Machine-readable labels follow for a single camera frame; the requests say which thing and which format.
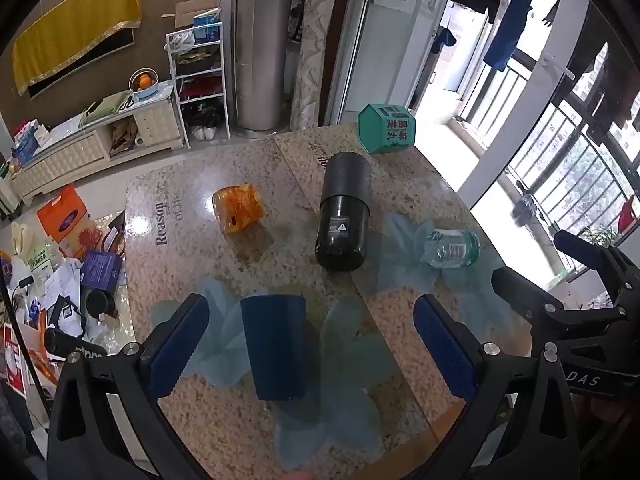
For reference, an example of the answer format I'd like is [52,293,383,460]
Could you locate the bowl of oranges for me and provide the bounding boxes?
[128,68,160,99]

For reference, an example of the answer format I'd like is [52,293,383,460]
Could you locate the dark blue cup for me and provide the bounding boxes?
[240,294,307,402]

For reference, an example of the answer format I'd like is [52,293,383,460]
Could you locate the purple box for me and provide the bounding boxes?
[80,251,124,292]

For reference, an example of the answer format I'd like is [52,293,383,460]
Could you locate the hanging blue apron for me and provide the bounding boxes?
[483,0,537,72]

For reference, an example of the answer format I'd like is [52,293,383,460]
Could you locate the yellow fringed cloth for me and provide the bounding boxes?
[12,0,143,97]

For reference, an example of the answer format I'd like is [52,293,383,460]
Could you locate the black thermos bottle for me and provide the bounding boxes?
[314,151,372,272]

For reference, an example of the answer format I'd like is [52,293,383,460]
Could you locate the red and white sign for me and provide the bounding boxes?
[0,324,29,400]

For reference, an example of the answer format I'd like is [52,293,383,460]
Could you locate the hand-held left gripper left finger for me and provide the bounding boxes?
[47,292,211,480]

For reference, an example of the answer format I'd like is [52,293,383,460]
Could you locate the clear plastic water bottle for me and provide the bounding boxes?
[424,229,481,269]

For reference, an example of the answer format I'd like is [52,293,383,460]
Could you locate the hanging dark clothes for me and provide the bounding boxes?
[570,42,640,132]

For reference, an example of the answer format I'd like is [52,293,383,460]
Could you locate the orange translucent jar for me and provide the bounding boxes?
[212,184,264,235]

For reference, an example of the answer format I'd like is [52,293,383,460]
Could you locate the red hanging item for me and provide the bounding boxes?
[617,195,637,234]

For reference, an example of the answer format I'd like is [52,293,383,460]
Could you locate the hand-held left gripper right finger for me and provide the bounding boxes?
[414,294,587,480]

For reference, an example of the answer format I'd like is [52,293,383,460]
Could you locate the black mug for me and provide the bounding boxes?
[82,286,119,319]

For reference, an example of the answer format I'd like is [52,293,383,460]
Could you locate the hanging blue cloth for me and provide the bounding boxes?
[432,26,459,54]

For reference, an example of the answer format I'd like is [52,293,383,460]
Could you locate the white plastic bag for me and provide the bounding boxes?
[171,29,197,55]

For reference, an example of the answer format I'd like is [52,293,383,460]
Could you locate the silver column air conditioner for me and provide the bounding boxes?
[235,0,297,137]

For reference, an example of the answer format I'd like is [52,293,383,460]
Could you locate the orange cardboard box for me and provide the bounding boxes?
[36,183,95,257]

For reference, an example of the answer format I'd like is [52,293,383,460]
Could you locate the green folded cloth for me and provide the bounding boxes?
[79,91,134,127]

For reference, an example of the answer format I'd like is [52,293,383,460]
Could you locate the blue tissue box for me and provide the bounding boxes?
[12,130,51,165]

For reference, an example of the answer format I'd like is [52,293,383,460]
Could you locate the white shelf rack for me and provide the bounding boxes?
[165,21,232,149]

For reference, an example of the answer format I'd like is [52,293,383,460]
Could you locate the open cardboard box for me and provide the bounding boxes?
[173,0,223,29]

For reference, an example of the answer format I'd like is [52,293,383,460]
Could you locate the patterned curtain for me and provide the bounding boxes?
[289,0,347,132]

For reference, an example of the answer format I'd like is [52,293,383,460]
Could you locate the black cylinder device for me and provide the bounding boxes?
[42,327,107,362]

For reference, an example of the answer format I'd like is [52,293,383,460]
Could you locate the white low cabinet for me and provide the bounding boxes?
[10,86,186,207]

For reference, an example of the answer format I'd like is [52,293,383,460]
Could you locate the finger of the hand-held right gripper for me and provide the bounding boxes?
[491,267,640,341]
[552,229,640,311]

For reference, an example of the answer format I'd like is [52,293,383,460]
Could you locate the dark slippers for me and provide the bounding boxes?
[511,194,540,227]

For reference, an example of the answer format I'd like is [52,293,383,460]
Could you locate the green hexagonal tin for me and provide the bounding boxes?
[357,103,417,155]

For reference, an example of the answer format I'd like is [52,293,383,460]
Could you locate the potted plant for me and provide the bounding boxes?
[581,226,622,250]

